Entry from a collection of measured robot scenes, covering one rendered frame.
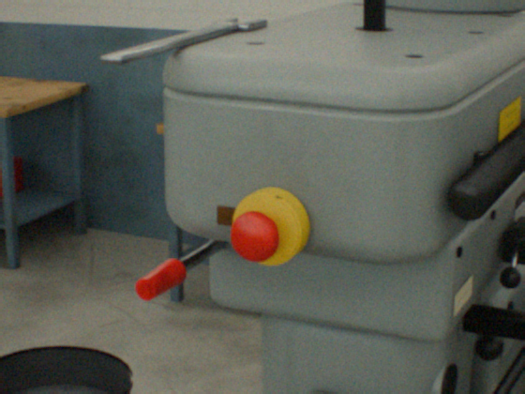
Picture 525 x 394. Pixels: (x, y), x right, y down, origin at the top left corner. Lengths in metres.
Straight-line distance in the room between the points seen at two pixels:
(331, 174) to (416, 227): 0.08
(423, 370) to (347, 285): 0.13
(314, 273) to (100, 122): 5.45
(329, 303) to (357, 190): 0.18
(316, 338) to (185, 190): 0.22
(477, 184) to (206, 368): 3.97
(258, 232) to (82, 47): 5.58
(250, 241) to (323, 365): 0.26
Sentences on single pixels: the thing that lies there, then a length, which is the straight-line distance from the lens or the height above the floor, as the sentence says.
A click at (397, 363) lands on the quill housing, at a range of 1.06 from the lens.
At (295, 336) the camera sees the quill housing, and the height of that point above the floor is 1.60.
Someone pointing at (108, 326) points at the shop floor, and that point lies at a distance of 5.24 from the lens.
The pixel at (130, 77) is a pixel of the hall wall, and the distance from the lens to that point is 6.26.
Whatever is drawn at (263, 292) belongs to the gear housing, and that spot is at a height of 1.66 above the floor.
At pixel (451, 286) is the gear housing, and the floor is 1.69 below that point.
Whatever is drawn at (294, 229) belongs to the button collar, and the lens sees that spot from 0.88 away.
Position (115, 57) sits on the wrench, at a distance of 0.88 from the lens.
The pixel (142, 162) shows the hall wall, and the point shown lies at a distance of 6.33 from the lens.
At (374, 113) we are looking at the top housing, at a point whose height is 1.86.
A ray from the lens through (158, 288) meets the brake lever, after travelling 0.94.
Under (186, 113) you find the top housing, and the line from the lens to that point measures 0.93.
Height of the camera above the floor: 2.04
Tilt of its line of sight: 16 degrees down
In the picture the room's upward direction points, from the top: straight up
